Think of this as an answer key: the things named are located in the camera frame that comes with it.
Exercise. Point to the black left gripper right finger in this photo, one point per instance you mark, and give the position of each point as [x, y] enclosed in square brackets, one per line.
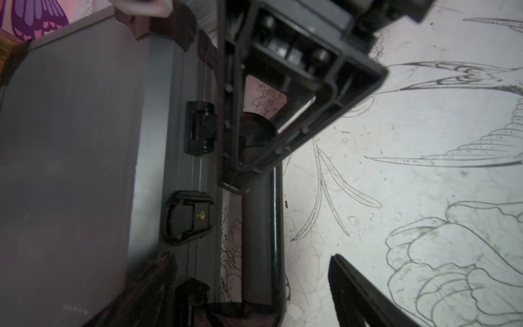
[358, 302]

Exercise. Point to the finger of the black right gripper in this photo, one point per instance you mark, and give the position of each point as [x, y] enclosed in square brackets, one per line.
[286, 70]

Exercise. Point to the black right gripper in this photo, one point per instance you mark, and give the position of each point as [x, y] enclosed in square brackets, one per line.
[392, 8]

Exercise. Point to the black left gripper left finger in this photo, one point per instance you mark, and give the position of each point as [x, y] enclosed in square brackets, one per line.
[145, 302]

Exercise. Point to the dark grey poker case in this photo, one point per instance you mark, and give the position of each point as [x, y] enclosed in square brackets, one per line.
[110, 158]

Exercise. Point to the amber glass plant vase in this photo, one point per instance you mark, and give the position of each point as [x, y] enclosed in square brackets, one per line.
[13, 52]

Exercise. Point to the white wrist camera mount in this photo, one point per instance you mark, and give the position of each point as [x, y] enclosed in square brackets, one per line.
[154, 8]

